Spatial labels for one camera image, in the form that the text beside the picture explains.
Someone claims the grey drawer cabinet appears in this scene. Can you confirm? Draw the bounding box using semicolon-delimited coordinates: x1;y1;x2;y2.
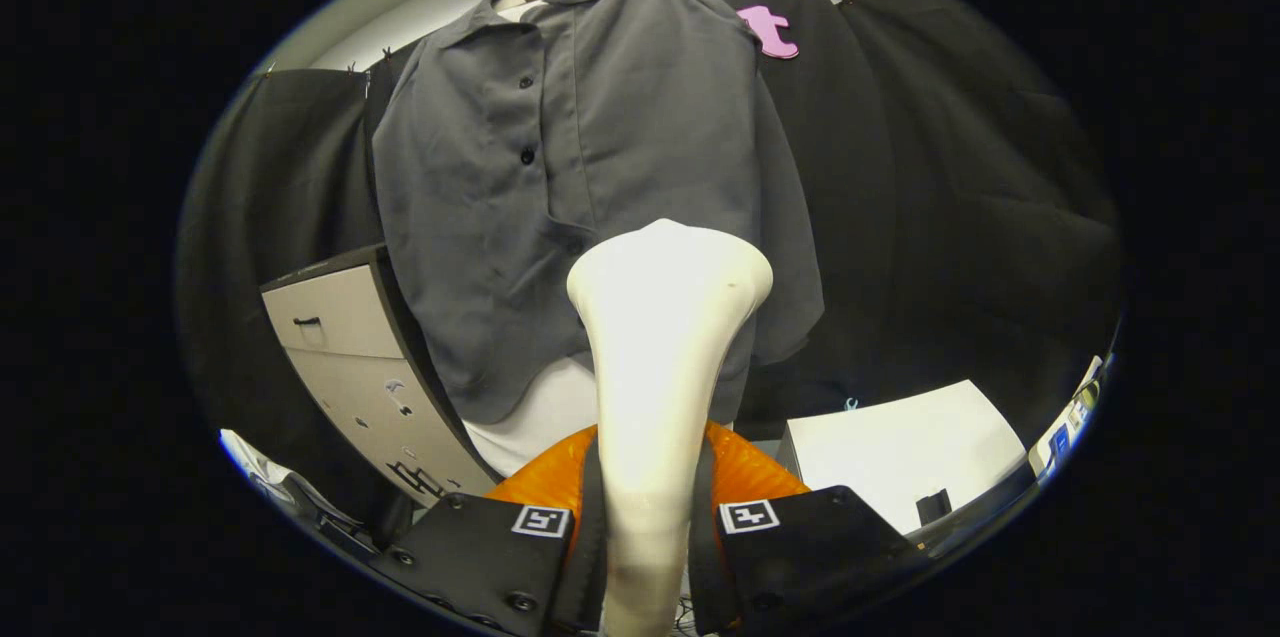
260;243;501;508

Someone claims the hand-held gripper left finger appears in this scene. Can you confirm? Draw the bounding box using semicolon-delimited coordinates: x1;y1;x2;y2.
370;427;608;637

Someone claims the white table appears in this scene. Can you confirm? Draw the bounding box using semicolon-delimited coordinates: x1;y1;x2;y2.
780;379;1031;536

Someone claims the white garment steamer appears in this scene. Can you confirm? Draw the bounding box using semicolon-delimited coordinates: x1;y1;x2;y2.
566;218;776;637

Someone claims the grey button shirt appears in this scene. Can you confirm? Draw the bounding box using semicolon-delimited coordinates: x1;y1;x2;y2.
372;0;826;426

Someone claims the white mannequin torso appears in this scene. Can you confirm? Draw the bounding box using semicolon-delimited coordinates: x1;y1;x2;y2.
463;0;601;478

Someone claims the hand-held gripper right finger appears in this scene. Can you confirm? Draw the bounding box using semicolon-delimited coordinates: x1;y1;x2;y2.
688;422;916;636

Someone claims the white crumpled cloth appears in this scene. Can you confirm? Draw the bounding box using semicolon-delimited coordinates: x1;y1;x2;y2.
220;429;293;500

